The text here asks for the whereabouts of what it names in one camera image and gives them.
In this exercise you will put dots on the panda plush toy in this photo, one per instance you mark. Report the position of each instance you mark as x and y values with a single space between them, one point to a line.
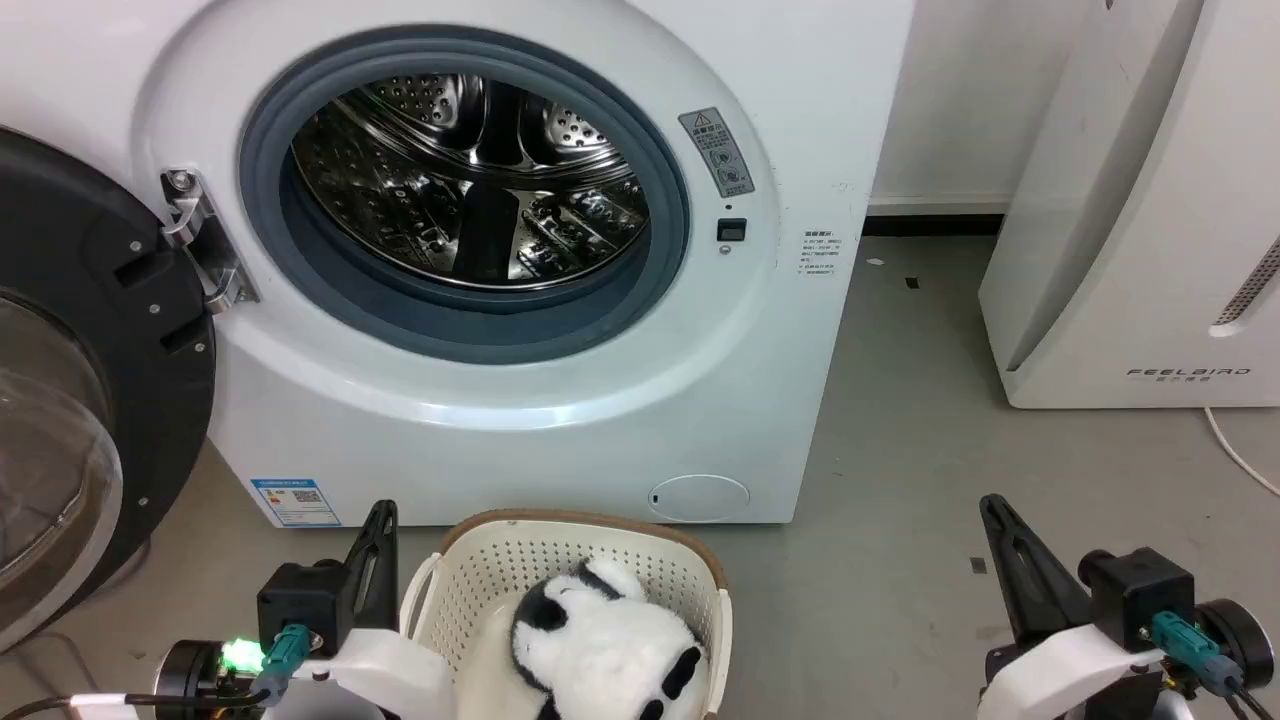
600 650

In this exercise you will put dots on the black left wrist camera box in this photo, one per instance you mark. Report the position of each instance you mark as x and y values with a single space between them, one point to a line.
300 600

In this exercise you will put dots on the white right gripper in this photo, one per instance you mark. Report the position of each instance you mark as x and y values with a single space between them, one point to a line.
1070 665

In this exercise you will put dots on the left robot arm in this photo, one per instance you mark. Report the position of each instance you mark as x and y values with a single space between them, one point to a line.
190 670

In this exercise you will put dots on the washing machine door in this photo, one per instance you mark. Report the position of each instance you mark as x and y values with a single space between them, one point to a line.
160 420

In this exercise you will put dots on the white front-load washing machine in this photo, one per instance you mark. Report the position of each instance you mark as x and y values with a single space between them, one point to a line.
780 400

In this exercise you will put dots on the white perforated laundry basket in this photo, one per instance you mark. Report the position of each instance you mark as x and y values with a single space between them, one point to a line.
500 572

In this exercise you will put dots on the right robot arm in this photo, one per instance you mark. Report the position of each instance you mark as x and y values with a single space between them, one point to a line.
1240 640

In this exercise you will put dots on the oval white filter cover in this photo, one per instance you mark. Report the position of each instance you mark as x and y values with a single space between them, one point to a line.
700 498

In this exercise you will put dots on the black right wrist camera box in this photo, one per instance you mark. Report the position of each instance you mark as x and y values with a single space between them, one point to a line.
1140 595

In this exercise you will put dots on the stainless steel washing machine drum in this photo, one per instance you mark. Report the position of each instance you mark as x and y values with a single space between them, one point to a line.
400 200

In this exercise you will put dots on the white air purifier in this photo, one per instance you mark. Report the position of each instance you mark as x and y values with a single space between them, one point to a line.
1120 250

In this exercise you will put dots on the metal washing machine door hinge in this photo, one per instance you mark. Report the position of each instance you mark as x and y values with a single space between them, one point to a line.
216 256

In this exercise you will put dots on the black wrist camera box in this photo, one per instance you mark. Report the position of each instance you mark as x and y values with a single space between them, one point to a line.
300 600
1140 595

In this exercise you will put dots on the grey warning sticker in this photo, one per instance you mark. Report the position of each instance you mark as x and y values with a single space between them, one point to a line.
718 152

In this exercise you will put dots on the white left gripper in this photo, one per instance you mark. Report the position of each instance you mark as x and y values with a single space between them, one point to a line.
400 665

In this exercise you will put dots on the grey rubber door gasket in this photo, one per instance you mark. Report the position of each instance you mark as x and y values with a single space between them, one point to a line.
480 335

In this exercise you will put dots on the blue energy label sticker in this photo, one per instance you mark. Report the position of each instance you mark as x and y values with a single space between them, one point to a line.
296 502

